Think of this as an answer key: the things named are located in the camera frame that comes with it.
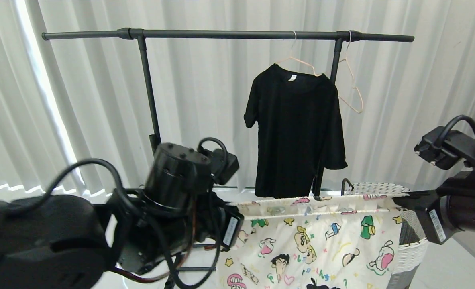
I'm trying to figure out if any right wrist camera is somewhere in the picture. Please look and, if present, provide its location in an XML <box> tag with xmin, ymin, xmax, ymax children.
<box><xmin>414</xmin><ymin>126</ymin><xmax>475</xmax><ymax>171</ymax></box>

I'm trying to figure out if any black clothes rack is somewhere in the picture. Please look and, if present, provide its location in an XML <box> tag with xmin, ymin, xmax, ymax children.
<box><xmin>41</xmin><ymin>27</ymin><xmax>415</xmax><ymax>289</ymax></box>

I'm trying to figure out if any white laundry basket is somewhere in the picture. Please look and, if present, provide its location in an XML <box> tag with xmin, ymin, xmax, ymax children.
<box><xmin>341</xmin><ymin>179</ymin><xmax>428</xmax><ymax>289</ymax></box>

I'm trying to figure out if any cream printed garment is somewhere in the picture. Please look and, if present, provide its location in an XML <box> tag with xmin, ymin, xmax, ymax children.
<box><xmin>217</xmin><ymin>194</ymin><xmax>403</xmax><ymax>289</ymax></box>

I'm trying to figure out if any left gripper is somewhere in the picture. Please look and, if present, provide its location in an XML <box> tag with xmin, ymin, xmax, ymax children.
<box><xmin>189</xmin><ymin>201</ymin><xmax>245</xmax><ymax>257</ymax></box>

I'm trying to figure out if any black garment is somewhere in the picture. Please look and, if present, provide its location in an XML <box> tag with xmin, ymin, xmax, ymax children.
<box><xmin>244</xmin><ymin>64</ymin><xmax>348</xmax><ymax>199</ymax></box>

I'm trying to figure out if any white curtain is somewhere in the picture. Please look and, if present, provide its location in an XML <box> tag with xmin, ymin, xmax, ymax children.
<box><xmin>0</xmin><ymin>0</ymin><xmax>475</xmax><ymax>201</ymax></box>

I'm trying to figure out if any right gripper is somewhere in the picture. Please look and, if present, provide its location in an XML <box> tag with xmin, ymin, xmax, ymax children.
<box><xmin>416</xmin><ymin>192</ymin><xmax>463</xmax><ymax>245</ymax></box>

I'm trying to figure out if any pink clothes hanger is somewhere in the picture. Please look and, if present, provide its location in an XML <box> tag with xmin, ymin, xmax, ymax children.
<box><xmin>275</xmin><ymin>31</ymin><xmax>322</xmax><ymax>77</ymax></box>
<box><xmin>337</xmin><ymin>31</ymin><xmax>364</xmax><ymax>114</ymax></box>

